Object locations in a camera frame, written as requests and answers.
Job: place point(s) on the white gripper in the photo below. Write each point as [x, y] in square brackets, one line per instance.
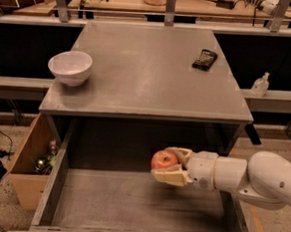
[201, 168]

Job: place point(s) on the red apple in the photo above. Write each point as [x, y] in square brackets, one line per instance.
[163, 159]

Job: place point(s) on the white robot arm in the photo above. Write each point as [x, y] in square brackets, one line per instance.
[264, 180]

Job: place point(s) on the grey open top drawer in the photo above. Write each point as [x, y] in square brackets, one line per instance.
[101, 182]

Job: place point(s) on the grey cabinet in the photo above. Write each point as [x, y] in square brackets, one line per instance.
[146, 71]

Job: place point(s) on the dark snack packet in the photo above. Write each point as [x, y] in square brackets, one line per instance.
[205, 60]

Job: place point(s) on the clear sanitizer pump bottle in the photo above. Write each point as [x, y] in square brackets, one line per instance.
[259, 88]

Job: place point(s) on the white ceramic bowl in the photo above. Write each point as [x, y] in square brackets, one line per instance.
[71, 68]

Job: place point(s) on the wooden box of items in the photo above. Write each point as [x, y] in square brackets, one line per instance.
[37, 143]

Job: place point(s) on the wooden background workbench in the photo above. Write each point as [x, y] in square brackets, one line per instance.
[242, 14]

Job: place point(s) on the metal railing frame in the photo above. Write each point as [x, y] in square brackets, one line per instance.
[55, 11]

